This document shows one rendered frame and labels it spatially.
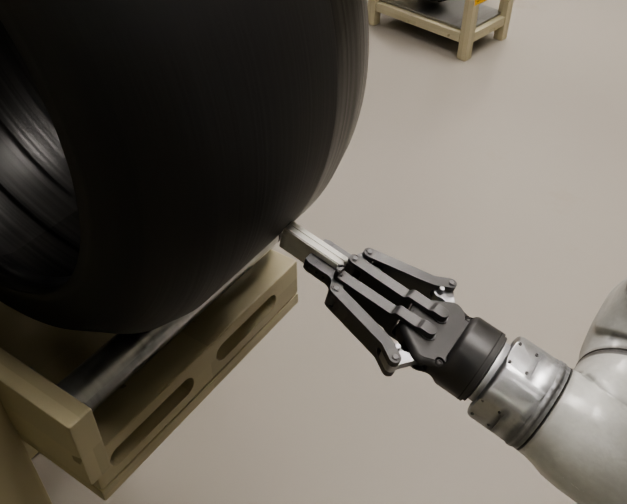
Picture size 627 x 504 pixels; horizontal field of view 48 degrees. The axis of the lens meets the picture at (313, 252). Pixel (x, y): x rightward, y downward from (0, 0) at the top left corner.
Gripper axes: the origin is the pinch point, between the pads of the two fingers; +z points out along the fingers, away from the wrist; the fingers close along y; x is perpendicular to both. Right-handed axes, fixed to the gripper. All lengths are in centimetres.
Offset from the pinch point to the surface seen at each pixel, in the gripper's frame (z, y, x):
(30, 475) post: 13.6, 26.4, 28.3
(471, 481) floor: -36, -49, 96
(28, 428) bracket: 13.2, 25.7, 16.9
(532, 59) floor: 28, -262, 113
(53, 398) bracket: 10.6, 24.2, 9.5
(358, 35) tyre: 4.2, -5.3, -20.6
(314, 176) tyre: 2.2, -0.1, -8.9
